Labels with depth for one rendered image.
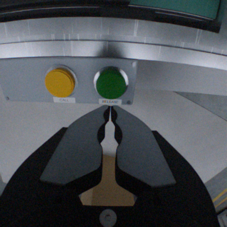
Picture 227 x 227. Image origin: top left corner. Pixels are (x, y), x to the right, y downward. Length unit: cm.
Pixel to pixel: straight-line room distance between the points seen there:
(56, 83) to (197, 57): 19
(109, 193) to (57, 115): 24
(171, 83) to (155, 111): 8
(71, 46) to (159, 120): 27
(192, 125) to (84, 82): 33
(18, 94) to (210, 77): 39
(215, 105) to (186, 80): 140
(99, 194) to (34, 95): 27
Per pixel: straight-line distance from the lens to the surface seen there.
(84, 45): 18
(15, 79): 23
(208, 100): 162
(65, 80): 18
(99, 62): 18
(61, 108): 34
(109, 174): 39
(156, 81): 30
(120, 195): 38
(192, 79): 34
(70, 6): 23
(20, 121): 43
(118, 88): 17
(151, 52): 18
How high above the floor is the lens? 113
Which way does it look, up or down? 57 degrees down
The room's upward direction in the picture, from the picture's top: 179 degrees clockwise
